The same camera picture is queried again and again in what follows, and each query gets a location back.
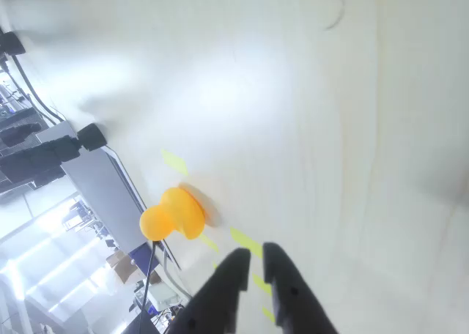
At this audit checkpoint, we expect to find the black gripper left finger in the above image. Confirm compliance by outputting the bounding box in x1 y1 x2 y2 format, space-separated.
166 248 251 334

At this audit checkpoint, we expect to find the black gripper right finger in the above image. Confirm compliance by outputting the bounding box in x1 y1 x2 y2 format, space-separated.
262 242 340 334

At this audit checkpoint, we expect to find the small orange object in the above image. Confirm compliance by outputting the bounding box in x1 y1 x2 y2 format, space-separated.
139 187 206 241

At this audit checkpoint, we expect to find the brown cardboard box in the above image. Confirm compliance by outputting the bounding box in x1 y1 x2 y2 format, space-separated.
106 251 162 286

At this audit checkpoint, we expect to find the white plastic device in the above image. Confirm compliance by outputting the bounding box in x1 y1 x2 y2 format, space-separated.
148 282 180 308

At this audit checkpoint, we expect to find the silver grey flat panel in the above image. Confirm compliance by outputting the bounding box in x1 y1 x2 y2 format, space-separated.
36 119 184 272

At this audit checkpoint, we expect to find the black clamp knob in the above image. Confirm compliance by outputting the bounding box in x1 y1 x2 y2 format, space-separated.
0 29 26 56
75 123 108 152

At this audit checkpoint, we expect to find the thin black cable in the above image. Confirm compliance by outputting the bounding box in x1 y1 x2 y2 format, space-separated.
138 240 158 334

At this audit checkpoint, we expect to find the thick black cable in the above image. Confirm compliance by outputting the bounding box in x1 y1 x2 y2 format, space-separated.
10 54 65 123

